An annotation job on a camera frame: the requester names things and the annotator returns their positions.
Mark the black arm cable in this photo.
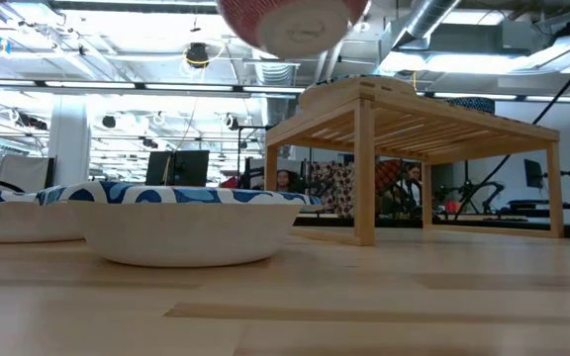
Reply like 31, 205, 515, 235
452, 44, 570, 222

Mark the white partition panel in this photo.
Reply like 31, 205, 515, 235
0, 155, 56, 194

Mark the silver air duct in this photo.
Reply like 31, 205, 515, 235
391, 0, 464, 50

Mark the wooden slatted shelf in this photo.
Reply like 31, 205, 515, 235
263, 74, 566, 247

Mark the person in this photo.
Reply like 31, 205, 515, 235
274, 168, 299, 194
398, 162, 428, 217

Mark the blue white paper bowl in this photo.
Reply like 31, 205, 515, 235
0, 185, 86, 244
64, 180, 325, 269

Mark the black ceiling camera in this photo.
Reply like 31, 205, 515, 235
183, 42, 212, 69

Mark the blue ceramic bowl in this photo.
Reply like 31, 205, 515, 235
442, 96, 497, 116

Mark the floral partition panel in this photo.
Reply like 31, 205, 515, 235
309, 160, 355, 219

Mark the red ceramic bowl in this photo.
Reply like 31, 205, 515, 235
217, 0, 371, 59

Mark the small black monitor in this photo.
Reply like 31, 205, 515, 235
522, 158, 544, 189

